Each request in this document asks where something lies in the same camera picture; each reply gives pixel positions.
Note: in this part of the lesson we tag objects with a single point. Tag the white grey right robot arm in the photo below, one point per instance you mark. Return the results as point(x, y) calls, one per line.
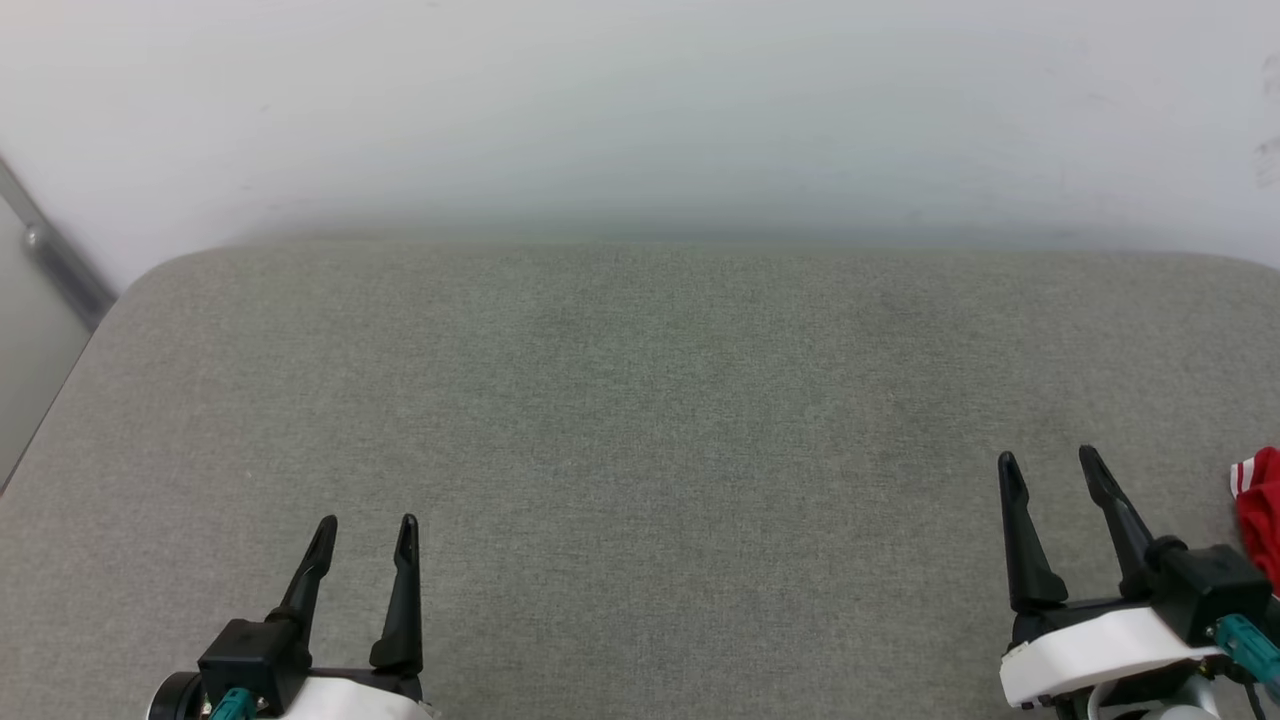
point(1160, 702)

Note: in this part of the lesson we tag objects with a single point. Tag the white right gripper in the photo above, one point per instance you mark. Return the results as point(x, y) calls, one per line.
point(1090, 650)

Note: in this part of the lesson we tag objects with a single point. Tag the grey fabric sofa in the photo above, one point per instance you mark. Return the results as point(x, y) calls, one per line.
point(640, 450)

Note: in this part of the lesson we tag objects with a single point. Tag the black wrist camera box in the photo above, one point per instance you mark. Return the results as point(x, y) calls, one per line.
point(1205, 590)
point(250, 660)

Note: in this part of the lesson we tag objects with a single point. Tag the red and white garment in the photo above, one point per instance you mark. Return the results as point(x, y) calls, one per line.
point(1262, 510)

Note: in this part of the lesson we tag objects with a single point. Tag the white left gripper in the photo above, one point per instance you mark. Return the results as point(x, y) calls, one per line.
point(360, 700)

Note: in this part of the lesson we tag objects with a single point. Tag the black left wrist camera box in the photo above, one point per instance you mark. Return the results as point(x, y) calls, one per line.
point(250, 660)

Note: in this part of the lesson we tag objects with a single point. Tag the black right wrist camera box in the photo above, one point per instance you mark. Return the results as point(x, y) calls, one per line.
point(1205, 590)

